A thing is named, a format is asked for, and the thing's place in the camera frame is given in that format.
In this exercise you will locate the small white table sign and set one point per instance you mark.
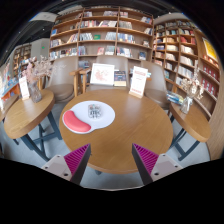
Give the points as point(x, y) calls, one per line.
point(24, 87)

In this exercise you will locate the glass vase, pink dried flowers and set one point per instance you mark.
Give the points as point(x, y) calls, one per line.
point(35, 93)

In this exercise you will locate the white framed picture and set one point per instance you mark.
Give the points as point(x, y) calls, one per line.
point(102, 74)

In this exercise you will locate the curved wooden bookshelf unit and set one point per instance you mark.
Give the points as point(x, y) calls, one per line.
point(181, 53)

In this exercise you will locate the white mouse pad, red rest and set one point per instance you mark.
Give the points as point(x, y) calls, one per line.
point(106, 116)

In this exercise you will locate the small distant wooden bookshelf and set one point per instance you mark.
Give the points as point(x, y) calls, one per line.
point(20, 56)

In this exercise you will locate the stack of colourful books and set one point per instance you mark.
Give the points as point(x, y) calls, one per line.
point(175, 97)

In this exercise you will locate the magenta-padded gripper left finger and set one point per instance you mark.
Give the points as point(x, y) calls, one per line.
point(76, 159)

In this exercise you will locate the transparent computer mouse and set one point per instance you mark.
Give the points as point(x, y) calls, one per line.
point(95, 111)

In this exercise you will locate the dark cover book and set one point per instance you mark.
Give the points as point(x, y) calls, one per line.
point(120, 78)

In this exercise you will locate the wide wooden bookshelf unit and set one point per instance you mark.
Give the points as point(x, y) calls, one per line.
point(100, 33)

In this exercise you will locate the glass vase, pale dried flowers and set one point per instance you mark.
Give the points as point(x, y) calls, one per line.
point(185, 105)

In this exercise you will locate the round wooden side table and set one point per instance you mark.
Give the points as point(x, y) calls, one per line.
point(191, 125)
point(28, 115)

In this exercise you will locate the brown padded armchair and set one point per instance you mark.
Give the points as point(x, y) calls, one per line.
point(63, 88)
point(156, 90)
point(116, 61)

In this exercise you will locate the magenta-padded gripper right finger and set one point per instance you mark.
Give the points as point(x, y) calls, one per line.
point(147, 159)

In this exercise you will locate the white red sign, wooden base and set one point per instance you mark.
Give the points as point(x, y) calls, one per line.
point(138, 81)

